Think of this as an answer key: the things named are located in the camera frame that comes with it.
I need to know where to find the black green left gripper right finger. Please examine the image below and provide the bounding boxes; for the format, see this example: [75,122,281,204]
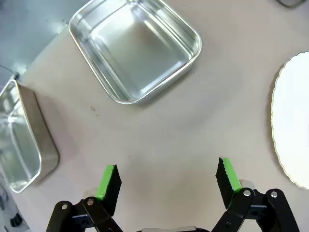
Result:
[211,157,300,232]

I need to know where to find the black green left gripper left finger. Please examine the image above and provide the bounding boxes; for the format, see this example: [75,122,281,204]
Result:
[45,164,123,232]

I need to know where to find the deep silver metal container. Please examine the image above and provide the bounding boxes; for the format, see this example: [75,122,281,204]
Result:
[0,79,60,194]

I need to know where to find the shallow silver metal container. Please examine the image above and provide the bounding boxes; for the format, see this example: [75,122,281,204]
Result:
[68,0,203,105]

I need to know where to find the white scalloped plate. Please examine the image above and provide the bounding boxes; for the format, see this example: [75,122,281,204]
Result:
[270,51,309,189]

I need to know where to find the dark round object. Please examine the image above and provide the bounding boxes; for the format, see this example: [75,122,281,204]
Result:
[277,0,307,7]

